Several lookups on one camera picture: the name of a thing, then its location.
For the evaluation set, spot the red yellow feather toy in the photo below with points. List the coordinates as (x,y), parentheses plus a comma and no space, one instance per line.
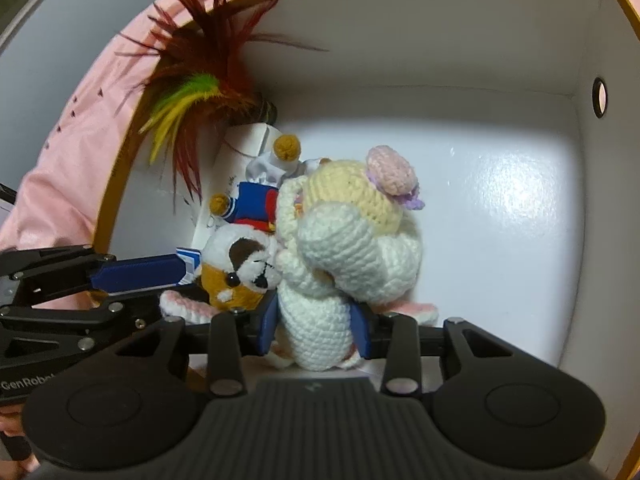
(200,90)

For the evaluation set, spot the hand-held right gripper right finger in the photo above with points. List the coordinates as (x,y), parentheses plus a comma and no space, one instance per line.
(362,332)

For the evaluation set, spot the pink printed blanket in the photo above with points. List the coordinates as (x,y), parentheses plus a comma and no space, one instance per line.
(65,160)

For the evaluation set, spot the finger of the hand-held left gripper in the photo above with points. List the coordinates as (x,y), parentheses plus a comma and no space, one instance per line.
(135,274)
(60,316)

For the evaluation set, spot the hamster plush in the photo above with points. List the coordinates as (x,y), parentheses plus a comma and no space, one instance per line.
(240,265)

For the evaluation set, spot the yellow cardboard box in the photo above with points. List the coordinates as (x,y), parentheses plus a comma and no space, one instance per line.
(475,210)

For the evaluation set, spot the white crochet doll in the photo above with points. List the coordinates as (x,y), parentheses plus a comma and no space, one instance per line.
(350,240)

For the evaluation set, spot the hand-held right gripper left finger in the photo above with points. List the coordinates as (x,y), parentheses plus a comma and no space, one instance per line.
(267,325)

